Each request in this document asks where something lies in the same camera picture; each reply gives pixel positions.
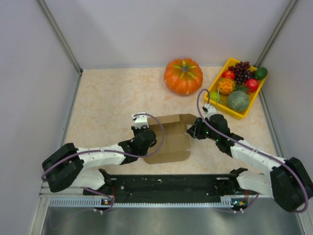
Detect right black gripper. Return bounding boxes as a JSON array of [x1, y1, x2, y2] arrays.
[[186, 117, 220, 141]]

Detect brown cardboard box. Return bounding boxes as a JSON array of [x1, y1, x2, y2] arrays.
[[144, 114, 197, 165]]

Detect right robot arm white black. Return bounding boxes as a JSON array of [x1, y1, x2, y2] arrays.
[[187, 114, 313, 212]]

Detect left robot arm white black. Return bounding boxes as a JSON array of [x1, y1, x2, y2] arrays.
[[42, 127, 157, 194]]

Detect green lime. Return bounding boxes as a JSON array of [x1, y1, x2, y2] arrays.
[[210, 92, 221, 102]]

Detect green melon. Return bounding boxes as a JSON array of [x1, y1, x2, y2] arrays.
[[227, 91, 250, 112]]

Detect orange pineapple toy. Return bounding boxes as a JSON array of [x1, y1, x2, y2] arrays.
[[217, 78, 235, 95]]

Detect orange pumpkin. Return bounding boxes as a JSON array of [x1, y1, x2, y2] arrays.
[[163, 58, 203, 95]]

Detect red apple left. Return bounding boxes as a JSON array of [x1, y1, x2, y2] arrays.
[[222, 70, 236, 80]]

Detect red apple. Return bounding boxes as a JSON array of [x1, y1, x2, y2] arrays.
[[222, 70, 236, 80], [245, 78, 259, 93]]

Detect red apple right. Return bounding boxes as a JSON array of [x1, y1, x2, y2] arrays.
[[245, 78, 259, 93]]

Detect dark purple grape bunch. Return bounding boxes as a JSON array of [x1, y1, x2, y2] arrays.
[[228, 61, 254, 85]]

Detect green avocado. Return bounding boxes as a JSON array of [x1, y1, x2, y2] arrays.
[[253, 67, 268, 80]]

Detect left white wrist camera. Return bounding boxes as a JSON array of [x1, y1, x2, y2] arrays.
[[132, 112, 149, 129]]

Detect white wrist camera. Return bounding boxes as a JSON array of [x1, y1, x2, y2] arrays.
[[132, 112, 149, 129], [202, 103, 217, 118]]

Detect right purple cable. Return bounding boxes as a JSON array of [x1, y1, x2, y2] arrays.
[[197, 88, 308, 213]]

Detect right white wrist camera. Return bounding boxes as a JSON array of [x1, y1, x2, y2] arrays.
[[202, 103, 217, 118]]

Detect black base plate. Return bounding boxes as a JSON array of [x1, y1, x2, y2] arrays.
[[83, 174, 245, 203]]

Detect white cable duct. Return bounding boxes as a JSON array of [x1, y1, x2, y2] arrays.
[[49, 197, 247, 208]]

